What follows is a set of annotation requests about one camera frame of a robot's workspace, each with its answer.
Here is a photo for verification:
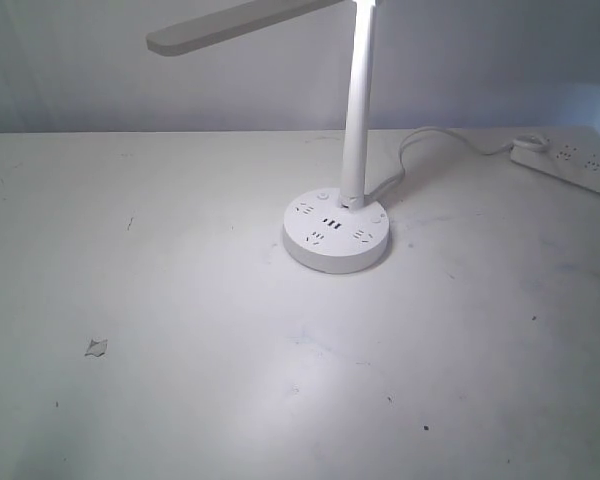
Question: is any white power strip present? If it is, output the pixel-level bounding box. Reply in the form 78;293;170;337
511;140;600;195

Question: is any white desk lamp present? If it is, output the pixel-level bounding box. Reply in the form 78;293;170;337
146;0;390;274

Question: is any white lamp power cable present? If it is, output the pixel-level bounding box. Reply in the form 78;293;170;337
363;126;519;200

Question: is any white plug in strip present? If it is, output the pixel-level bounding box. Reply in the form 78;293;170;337
513;134;551;153

